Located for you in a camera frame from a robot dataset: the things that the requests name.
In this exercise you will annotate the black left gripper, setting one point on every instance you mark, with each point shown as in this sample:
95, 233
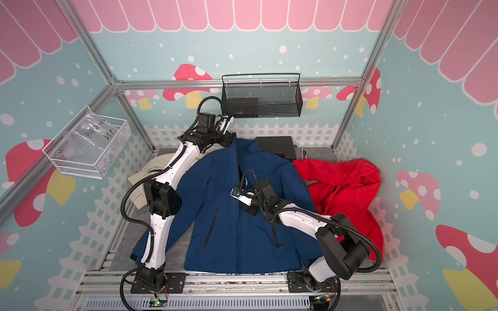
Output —
225, 137

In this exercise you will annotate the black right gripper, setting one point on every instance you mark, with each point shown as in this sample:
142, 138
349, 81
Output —
248, 209

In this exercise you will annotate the navy blue jacket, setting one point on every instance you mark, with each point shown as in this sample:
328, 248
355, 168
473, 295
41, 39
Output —
226, 238

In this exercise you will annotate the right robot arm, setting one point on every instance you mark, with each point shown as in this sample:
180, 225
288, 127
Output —
345, 251

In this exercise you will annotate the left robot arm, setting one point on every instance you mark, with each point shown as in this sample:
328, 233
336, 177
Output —
163, 200

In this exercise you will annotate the red jacket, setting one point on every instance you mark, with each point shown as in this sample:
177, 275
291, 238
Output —
347, 188

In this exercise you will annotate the cream beige jacket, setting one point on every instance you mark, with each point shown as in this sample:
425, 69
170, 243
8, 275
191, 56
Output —
156, 164

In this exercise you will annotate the black box in basket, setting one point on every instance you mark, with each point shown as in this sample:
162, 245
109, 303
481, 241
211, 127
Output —
241, 107

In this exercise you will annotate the black flat case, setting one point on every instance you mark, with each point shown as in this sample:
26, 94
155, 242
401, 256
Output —
282, 146

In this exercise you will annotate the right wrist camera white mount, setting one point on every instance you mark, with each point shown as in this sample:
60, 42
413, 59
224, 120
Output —
242, 196

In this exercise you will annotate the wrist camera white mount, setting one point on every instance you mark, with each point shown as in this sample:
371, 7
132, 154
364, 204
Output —
223, 124
242, 196

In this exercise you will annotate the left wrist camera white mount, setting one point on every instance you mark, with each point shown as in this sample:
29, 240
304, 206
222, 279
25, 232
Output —
223, 124

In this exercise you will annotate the black wire mesh basket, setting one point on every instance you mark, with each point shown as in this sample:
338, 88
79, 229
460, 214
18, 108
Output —
278, 94

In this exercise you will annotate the clear wire basket with bags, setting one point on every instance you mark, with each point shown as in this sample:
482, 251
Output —
89, 146

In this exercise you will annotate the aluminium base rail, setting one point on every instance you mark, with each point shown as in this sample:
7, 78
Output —
205, 291

